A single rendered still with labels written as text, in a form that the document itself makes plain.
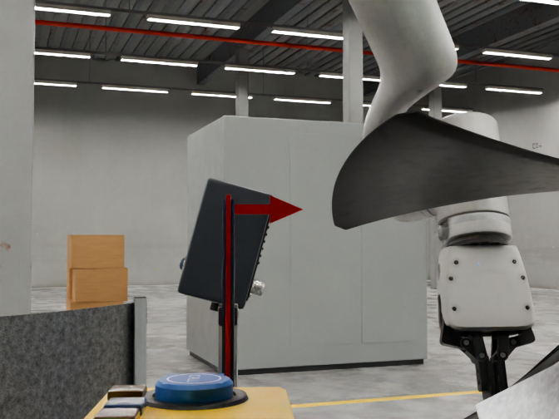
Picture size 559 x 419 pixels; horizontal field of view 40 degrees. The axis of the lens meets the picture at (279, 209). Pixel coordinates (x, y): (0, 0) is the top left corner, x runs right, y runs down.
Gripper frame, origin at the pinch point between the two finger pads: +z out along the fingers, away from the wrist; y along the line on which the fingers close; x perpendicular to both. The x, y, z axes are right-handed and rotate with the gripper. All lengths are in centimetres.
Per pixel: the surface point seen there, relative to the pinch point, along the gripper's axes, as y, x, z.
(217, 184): -31, 28, -35
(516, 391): -4.0, -18.8, 3.2
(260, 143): -10, 531, -271
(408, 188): -13.3, -24.5, -13.5
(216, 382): -29, -46, 5
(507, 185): -4.6, -24.6, -13.6
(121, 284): -158, 737, -197
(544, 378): -2.0, -20.4, 2.3
